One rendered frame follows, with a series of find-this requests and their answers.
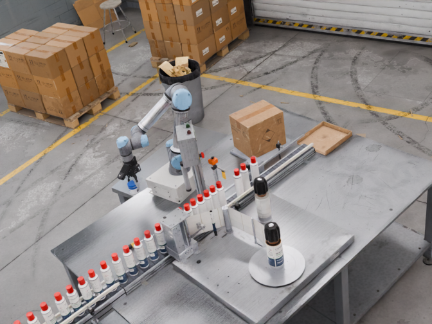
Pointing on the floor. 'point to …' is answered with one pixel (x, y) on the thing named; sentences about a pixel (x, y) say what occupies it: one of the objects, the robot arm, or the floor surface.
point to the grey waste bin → (195, 114)
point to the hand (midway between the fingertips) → (133, 185)
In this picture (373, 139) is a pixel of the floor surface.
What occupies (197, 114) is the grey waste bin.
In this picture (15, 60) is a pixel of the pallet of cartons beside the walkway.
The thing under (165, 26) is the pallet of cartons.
